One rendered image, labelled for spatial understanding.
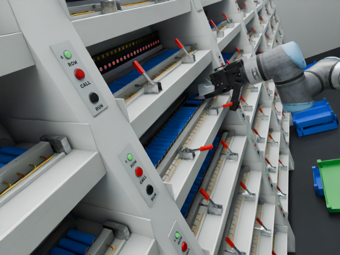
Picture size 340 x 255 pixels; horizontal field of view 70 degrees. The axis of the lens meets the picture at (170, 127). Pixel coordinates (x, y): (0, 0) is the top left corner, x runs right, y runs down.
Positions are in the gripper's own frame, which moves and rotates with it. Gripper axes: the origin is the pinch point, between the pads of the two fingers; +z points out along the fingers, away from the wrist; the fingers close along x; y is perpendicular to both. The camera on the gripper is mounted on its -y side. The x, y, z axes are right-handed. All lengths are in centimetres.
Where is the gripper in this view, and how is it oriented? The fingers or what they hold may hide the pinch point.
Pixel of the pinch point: (199, 96)
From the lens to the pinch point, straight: 96.3
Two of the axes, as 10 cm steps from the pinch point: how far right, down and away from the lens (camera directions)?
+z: -8.0, 2.4, 5.5
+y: -4.5, -8.4, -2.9
